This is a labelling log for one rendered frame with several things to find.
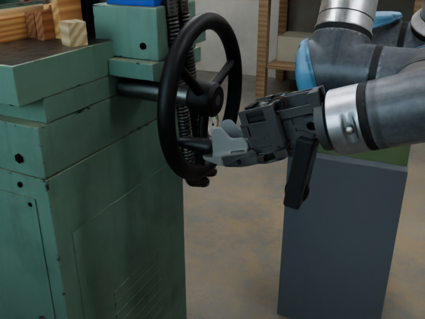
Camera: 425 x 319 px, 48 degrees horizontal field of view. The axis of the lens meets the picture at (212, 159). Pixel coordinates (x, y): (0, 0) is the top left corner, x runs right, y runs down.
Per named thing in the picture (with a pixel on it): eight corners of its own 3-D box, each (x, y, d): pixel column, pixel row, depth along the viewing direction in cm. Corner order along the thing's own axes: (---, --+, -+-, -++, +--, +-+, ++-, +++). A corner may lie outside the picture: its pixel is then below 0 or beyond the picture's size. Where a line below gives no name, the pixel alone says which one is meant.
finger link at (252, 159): (229, 148, 74) (281, 138, 69) (233, 158, 74) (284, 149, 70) (216, 159, 70) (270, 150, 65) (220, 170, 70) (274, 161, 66)
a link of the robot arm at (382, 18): (339, 71, 137) (346, 7, 130) (402, 77, 130) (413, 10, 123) (326, 83, 124) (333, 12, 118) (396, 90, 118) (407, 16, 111)
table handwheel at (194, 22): (240, -18, 82) (255, 116, 101) (141, -21, 90) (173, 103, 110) (158, 75, 64) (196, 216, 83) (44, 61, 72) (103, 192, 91)
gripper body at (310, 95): (252, 99, 73) (329, 80, 67) (268, 151, 75) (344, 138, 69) (232, 114, 67) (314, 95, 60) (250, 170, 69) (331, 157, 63)
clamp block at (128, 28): (157, 62, 83) (155, 7, 79) (95, 55, 88) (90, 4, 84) (197, 47, 95) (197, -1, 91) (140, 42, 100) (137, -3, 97)
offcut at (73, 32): (88, 45, 81) (85, 21, 80) (70, 47, 79) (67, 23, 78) (79, 42, 84) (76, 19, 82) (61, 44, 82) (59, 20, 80)
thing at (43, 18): (45, 40, 85) (40, 11, 83) (37, 40, 85) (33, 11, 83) (126, 23, 105) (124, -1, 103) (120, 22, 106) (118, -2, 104)
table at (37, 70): (68, 118, 65) (63, 74, 63) (-79, 90, 77) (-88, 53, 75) (241, 43, 115) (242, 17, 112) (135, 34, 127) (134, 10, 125)
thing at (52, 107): (47, 123, 75) (43, 99, 73) (-45, 106, 83) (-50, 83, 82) (176, 69, 108) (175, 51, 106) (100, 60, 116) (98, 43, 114)
